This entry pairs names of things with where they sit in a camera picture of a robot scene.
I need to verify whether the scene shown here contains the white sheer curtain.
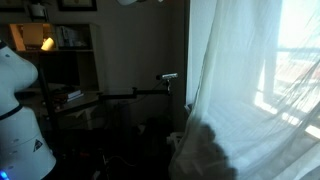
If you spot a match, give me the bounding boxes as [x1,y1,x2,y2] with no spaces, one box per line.
[168,0,320,180]

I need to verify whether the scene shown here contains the black boom stand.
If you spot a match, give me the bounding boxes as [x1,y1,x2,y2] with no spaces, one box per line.
[97,79,173,103]

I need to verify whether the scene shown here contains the wooden shelf unit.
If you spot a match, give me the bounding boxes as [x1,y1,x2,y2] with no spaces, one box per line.
[0,22,102,92]

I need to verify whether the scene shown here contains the dark wooden desk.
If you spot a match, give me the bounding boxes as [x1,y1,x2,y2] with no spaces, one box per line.
[13,87,102,132]

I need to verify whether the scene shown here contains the stack of books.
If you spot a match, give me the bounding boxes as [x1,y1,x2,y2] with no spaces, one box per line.
[54,89,85,103]

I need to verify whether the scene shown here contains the row of shelf books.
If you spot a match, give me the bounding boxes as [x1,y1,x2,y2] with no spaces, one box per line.
[56,25,90,50]

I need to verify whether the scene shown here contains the black upright pole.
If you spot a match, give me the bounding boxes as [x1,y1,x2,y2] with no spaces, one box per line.
[35,68,60,136]

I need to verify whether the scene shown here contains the small yellow object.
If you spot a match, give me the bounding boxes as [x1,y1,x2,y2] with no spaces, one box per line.
[40,37,56,52]

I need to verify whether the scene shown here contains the small white shelf object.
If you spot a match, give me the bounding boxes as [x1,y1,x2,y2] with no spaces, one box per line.
[30,2,48,20]

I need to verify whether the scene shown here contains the silver camera on boom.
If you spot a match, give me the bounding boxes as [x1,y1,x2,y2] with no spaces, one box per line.
[156,72,179,81]

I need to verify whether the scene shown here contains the white radiator frame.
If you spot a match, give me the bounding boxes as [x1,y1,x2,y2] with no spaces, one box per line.
[166,131,186,148]

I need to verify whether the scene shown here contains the thin floor cable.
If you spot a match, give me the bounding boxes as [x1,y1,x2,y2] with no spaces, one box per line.
[105,153,142,168]

